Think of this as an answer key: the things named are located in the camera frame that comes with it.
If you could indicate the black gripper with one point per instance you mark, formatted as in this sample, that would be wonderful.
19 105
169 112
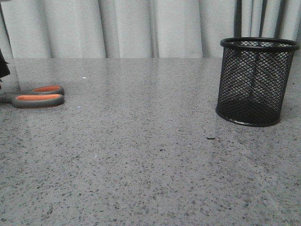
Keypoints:
4 70

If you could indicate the grey orange scissors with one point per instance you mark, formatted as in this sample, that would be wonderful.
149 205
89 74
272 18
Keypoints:
47 96

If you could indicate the white curtain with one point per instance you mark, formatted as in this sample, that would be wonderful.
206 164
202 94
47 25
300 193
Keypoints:
139 28

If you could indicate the black mesh pencil cup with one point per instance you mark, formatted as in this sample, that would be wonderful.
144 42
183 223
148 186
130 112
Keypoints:
253 79

